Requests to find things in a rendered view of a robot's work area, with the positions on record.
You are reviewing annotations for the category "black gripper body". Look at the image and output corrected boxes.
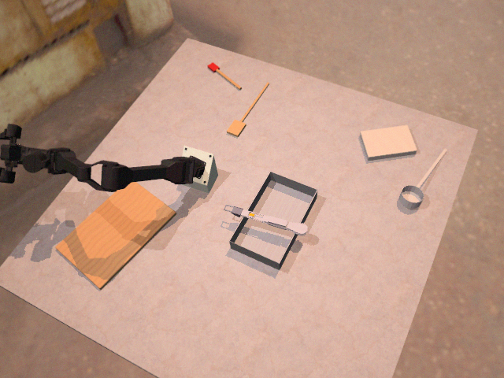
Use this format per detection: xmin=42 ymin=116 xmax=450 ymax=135
xmin=0 ymin=124 xmax=35 ymax=183

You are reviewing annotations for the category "grey saucepan with long handle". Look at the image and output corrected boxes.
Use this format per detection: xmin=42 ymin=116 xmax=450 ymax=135
xmin=399 ymin=148 xmax=447 ymax=209

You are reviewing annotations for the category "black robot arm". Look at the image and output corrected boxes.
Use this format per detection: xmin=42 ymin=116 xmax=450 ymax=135
xmin=0 ymin=143 xmax=206 ymax=192

